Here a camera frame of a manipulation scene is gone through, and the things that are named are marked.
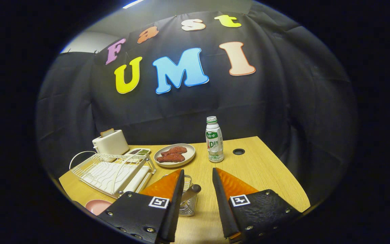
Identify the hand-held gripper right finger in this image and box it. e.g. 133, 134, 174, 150
212, 167, 302, 244

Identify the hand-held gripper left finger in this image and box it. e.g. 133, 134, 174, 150
97, 168, 185, 244

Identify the metal wire basket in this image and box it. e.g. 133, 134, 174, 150
180, 175, 199, 217

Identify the wooden handle spoon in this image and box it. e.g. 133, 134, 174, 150
181, 184, 202, 205

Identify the pink plate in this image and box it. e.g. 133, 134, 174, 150
85, 199, 113, 216

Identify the white wire dish rack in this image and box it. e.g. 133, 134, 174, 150
69, 151, 156, 199

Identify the beige plate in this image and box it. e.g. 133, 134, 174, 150
153, 143, 196, 168

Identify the white green drink bottle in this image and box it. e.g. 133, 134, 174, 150
205, 116, 224, 163

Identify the divided tray of beans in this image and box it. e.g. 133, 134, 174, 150
125, 148, 151, 157

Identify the white drip tray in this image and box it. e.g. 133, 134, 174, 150
88, 163, 151, 194

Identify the white toaster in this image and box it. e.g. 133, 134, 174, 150
92, 129, 130, 156

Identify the ceiling light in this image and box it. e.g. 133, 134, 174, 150
122, 0, 146, 9

